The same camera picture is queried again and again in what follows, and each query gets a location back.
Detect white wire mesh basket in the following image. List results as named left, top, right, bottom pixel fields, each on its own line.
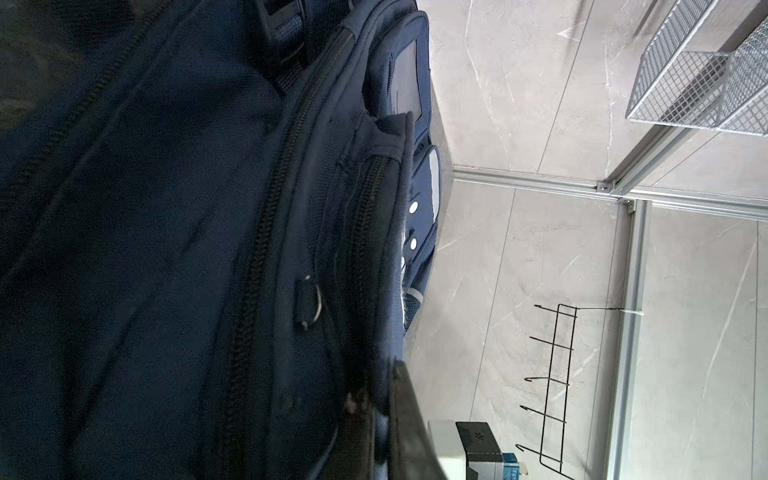
left=625, top=1, right=767, bottom=137

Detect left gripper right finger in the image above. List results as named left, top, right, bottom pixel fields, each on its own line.
left=388, top=360, right=446, bottom=480

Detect navy blue student backpack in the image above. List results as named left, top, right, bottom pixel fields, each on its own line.
left=1, top=1, right=441, bottom=479

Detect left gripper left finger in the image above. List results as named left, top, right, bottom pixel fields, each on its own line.
left=320, top=392, right=376, bottom=479

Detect black wire hook rack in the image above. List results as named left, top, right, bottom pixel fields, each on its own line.
left=515, top=303, right=645, bottom=479

